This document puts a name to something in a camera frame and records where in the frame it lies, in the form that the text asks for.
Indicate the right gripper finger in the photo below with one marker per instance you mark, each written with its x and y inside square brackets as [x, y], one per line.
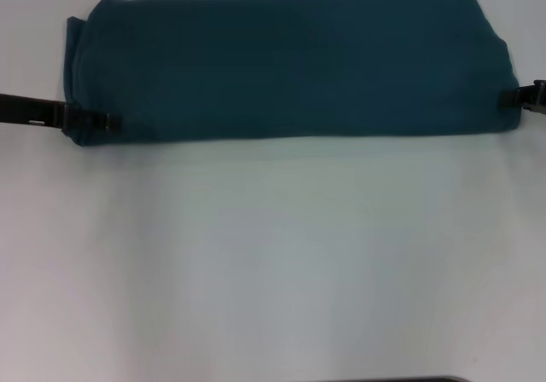
[526, 98]

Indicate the teal blue printed t-shirt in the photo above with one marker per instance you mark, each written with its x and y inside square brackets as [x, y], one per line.
[277, 66]

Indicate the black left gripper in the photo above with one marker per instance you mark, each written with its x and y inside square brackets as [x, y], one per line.
[30, 111]

